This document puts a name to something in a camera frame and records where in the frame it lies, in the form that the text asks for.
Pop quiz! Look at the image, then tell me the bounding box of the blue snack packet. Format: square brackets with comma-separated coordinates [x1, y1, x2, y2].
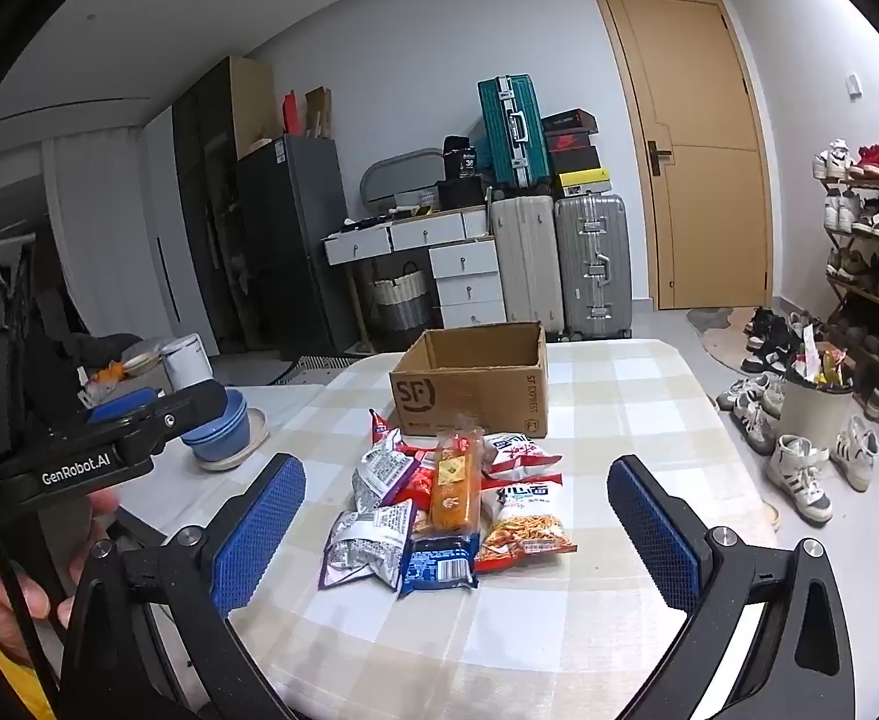
[400, 531, 480, 595]

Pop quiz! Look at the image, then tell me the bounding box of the white desk with drawers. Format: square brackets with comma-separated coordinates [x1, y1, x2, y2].
[323, 206, 508, 331]

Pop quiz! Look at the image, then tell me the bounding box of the grey oval mirror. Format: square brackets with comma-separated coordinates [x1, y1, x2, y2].
[359, 148, 448, 203]

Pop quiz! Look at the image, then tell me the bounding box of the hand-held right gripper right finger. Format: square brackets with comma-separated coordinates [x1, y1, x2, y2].
[607, 455, 856, 720]

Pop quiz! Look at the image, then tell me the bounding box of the silver suitcase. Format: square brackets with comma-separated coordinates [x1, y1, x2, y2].
[554, 193, 633, 341]

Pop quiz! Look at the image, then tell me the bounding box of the yellow shoe box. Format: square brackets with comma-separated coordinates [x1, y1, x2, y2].
[555, 169, 613, 198]

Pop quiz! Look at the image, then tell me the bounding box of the teal suitcase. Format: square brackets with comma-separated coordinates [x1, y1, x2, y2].
[476, 75, 553, 190]

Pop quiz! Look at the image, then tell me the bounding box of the shoe rack with shoes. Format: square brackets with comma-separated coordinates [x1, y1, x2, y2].
[814, 135, 879, 440]

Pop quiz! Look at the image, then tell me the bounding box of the brown cardboard box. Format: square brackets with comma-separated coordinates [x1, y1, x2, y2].
[389, 321, 547, 440]

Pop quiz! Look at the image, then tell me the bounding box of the white and red snack packet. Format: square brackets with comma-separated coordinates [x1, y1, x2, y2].
[482, 433, 554, 477]

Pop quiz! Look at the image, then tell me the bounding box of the beige suitcase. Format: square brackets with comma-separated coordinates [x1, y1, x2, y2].
[490, 195, 566, 338]

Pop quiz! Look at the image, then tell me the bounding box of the person's left hand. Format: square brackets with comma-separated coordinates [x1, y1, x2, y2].
[0, 493, 119, 665]

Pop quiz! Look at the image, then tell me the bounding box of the grey white snack packet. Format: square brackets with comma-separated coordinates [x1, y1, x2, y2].
[351, 441, 419, 512]

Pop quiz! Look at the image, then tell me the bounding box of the silver purple snack packet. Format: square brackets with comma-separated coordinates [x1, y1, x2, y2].
[319, 501, 415, 590]

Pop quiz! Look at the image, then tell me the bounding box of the pile of shoes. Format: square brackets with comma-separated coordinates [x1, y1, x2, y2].
[715, 306, 830, 455]

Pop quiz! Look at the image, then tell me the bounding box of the black bag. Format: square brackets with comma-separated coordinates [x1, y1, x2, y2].
[439, 135, 485, 207]

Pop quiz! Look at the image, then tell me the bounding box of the black cable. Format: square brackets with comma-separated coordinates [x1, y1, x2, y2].
[0, 465, 59, 713]

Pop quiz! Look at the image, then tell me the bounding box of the white high-top sneaker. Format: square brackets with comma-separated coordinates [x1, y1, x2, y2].
[765, 433, 834, 524]

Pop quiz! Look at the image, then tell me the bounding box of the orange bread packet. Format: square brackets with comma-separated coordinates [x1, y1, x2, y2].
[430, 427, 485, 535]

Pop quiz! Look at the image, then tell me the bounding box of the stack of blue bowls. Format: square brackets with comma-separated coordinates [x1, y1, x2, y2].
[180, 388, 253, 464]

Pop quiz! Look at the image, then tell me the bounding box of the black refrigerator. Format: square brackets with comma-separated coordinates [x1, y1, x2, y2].
[235, 135, 360, 353]

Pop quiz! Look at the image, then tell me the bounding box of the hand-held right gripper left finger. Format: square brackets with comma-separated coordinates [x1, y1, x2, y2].
[56, 452, 307, 720]

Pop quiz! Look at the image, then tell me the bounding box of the white waste bin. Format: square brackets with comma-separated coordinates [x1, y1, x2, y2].
[776, 345, 856, 451]

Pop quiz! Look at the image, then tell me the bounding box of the dark wardrobe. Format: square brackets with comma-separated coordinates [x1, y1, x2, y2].
[171, 56, 279, 350]

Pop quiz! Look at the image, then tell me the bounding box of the white curtain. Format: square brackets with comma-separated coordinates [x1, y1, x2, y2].
[41, 127, 176, 342]

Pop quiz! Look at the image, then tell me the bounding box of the noodle snack packet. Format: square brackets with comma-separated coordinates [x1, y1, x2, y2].
[476, 481, 577, 572]

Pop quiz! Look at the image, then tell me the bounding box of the white electric kettle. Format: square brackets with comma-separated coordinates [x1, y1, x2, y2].
[160, 334, 215, 391]

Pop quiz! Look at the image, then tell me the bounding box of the brown paper bag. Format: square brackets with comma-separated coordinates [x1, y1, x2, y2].
[304, 86, 334, 140]

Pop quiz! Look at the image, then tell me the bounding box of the round beige rug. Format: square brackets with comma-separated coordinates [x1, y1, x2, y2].
[698, 307, 785, 377]

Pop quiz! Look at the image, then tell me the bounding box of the beige plate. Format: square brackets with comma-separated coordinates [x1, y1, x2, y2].
[199, 409, 269, 472]

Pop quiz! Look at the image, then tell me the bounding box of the wooden door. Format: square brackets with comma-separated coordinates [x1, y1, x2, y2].
[593, 0, 775, 311]

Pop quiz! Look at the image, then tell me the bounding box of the woven laundry basket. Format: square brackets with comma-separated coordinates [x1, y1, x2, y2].
[368, 262, 434, 331]

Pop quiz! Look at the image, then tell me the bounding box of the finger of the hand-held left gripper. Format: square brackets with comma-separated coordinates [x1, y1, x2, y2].
[146, 380, 228, 457]
[86, 388, 161, 423]

